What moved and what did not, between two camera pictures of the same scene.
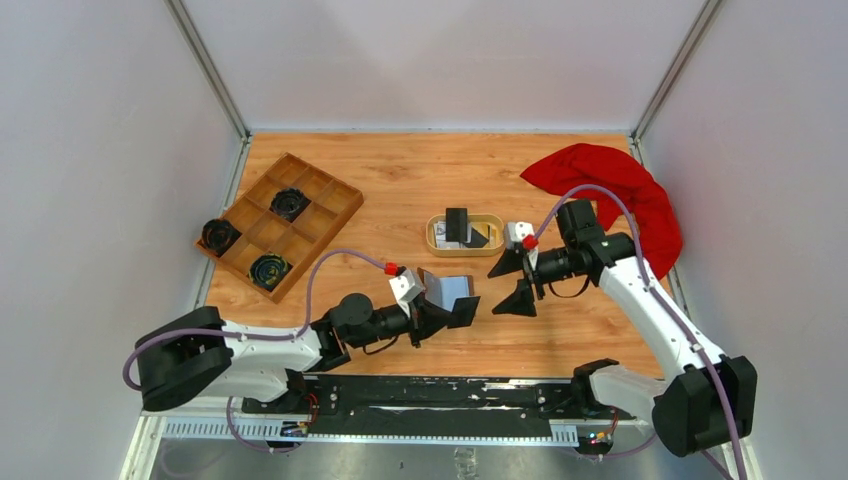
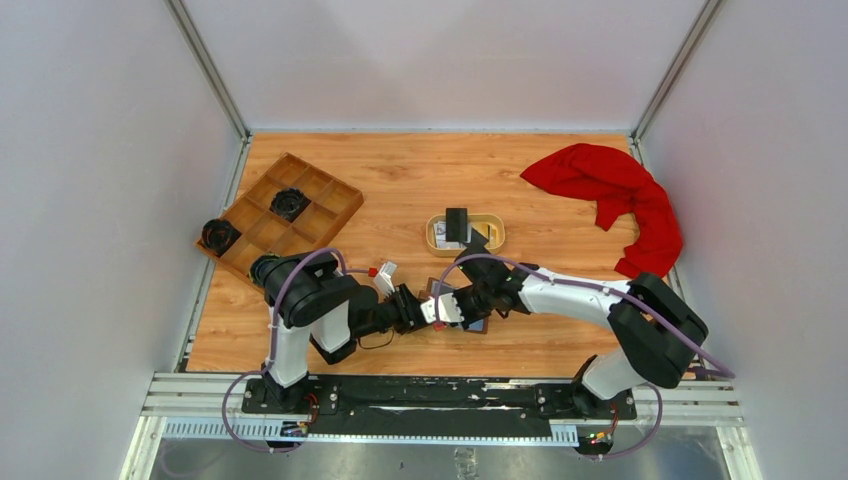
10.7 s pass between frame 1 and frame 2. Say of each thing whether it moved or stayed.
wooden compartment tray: stayed
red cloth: stayed
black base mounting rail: stayed
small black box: stayed
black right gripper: moved
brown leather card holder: moved
